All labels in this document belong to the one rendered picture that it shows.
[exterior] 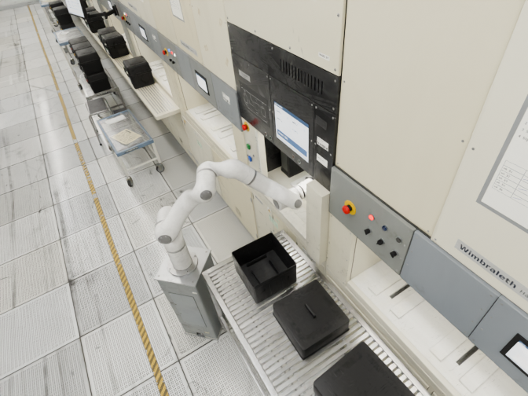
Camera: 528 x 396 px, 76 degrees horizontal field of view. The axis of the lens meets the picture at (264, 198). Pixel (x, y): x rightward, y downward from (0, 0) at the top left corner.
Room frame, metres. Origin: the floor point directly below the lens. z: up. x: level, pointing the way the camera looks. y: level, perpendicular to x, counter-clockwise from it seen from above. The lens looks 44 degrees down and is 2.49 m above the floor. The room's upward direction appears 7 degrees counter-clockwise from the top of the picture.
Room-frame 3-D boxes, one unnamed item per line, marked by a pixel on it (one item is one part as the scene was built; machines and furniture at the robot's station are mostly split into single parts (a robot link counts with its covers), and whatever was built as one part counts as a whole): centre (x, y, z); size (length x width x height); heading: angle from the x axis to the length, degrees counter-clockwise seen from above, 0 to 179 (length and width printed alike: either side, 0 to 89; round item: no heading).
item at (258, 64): (1.71, -0.49, 0.98); 0.95 x 0.88 x 1.95; 117
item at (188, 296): (1.31, 0.56, 0.38); 0.28 x 0.28 x 0.76; 72
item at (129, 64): (4.01, 1.29, 0.93); 0.30 x 0.28 x 0.26; 24
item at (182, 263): (1.31, 0.56, 0.85); 0.19 x 0.19 x 0.18
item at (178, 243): (1.34, 0.56, 1.07); 0.19 x 0.12 x 0.24; 2
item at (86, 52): (4.80, 2.13, 0.85); 0.30 x 0.28 x 0.26; 26
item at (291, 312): (0.83, -0.16, 0.83); 0.29 x 0.29 x 0.13; 25
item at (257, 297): (1.15, 0.04, 0.85); 0.28 x 0.28 x 0.17; 25
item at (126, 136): (3.40, 1.47, 0.47); 0.31 x 0.23 x 0.02; 48
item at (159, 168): (3.57, 1.53, 0.24); 0.97 x 0.52 x 0.48; 29
